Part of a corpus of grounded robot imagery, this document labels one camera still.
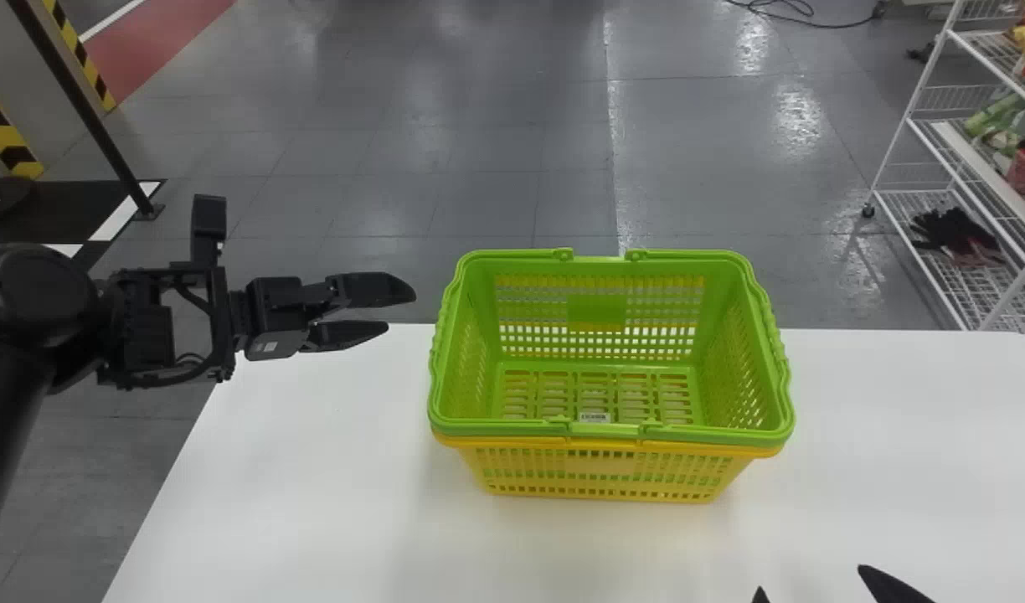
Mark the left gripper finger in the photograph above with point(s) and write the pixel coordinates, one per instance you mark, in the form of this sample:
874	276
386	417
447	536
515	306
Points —
374	290
349	333

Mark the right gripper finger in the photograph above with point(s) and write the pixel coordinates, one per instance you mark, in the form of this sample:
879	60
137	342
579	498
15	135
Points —
893	590
759	596

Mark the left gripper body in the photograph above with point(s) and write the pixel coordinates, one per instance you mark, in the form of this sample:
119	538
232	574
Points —
274	314

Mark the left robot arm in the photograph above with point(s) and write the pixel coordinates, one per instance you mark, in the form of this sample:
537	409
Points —
27	301

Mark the green basket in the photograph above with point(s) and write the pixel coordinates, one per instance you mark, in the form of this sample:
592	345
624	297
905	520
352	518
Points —
471	360

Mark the yellow basket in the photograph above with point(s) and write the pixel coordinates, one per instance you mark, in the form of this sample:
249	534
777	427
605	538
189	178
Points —
605	473

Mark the black gloves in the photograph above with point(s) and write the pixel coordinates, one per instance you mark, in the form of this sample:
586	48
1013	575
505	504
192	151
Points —
952	234

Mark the green snack packet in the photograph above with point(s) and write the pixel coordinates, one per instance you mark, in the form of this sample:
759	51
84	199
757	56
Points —
994	117

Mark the yellow black striped post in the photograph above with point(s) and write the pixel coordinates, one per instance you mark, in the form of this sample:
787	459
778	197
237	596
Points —
6	134
81	59

